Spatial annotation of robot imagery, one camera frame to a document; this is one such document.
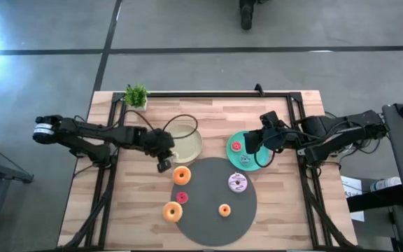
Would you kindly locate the large purple chocolate-drizzled donut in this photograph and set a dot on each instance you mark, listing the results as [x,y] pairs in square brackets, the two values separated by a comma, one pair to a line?
[232,182]

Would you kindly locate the small red sprinkled donut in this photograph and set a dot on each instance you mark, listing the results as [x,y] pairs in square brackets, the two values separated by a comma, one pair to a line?
[179,196]
[233,146]

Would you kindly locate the small black clamp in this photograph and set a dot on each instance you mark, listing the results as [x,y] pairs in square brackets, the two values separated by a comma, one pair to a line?
[259,90]

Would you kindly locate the round grey woven placemat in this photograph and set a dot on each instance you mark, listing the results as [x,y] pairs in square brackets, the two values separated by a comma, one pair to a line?
[208,203]

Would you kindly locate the round cream plate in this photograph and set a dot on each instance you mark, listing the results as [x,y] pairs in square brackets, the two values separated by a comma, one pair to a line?
[189,147]

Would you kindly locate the green plant in white pot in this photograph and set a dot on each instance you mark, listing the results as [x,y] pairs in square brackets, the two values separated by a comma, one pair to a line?
[136,96]

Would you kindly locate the white paper sheet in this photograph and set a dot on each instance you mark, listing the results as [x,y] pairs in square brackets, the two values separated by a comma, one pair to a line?
[353,192]

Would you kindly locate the small orange frosted donut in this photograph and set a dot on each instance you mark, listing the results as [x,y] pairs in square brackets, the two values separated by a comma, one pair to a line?
[221,210]

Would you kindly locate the white plastic bottle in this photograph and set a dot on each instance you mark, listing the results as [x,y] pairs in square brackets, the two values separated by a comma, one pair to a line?
[385,183]

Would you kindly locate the round teal plate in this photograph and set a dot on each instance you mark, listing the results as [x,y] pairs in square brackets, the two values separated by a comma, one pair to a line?
[233,159]

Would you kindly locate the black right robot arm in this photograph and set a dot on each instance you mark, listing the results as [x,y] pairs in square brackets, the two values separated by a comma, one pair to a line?
[327,126]

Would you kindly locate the black wheeled stand leg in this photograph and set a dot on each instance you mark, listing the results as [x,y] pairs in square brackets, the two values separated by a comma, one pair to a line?
[246,17]

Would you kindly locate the large plain orange donut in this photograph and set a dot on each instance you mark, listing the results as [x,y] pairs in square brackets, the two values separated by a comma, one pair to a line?
[175,176]

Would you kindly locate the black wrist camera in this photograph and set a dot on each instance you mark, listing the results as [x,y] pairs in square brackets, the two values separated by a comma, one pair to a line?
[164,165]
[269,119]

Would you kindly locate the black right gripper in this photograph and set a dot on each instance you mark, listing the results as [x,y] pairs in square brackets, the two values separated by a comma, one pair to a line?
[275,140]

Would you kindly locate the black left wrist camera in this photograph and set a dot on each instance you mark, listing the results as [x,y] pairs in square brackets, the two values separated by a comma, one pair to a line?
[164,165]

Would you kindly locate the black aluminium table frame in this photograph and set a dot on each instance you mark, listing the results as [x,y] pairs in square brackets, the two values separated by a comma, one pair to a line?
[205,94]

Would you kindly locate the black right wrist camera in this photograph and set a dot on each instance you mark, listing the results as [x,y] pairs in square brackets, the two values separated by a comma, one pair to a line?
[269,119]

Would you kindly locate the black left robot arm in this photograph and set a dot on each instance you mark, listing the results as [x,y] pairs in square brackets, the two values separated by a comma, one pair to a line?
[93,134]

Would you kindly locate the small blue frosted donut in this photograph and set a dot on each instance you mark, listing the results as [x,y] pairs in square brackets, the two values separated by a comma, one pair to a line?
[242,160]

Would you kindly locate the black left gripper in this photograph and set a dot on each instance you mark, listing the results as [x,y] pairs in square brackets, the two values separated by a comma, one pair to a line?
[159,141]

